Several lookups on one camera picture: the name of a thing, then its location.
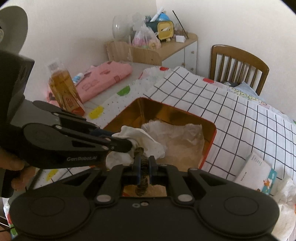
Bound white wooden cabinet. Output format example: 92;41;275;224
106;33;198;74

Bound white teal book box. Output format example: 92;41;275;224
234;152;277;195

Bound checkered white tablecloth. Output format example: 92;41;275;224
34;66;296;241

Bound brown wooden chair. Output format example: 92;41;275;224
209;45;269;95

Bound amber drink bottle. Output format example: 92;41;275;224
48;59;85;116

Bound clear plastic bag with toys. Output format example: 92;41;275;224
132;23;161;50

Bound crumpled paper in box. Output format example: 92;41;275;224
142;120;205;171

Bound yellow tissue box clock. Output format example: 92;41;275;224
157;21;174;41

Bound red tin box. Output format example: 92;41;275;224
104;97;217;172

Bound small white blue tube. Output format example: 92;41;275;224
72;73;84;85

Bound cream white cloth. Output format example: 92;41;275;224
105;126;167;170

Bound person's left hand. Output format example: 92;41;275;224
1;149;36;190

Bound pink folded cloth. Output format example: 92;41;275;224
47;60;134;107

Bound glass vase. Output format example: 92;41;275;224
112;15;133;43

